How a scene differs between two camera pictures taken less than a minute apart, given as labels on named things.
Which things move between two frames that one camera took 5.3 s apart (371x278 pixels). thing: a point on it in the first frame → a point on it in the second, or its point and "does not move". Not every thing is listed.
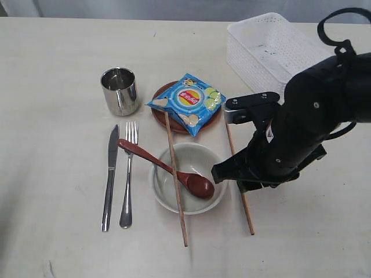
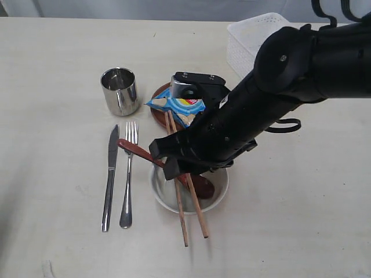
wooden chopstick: [243, 194] → [191, 186]
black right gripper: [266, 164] → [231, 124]
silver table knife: [113, 146] does not move
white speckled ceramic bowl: [191, 158] does not move
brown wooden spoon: [195, 185] does not move
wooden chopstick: [175, 180] does not move
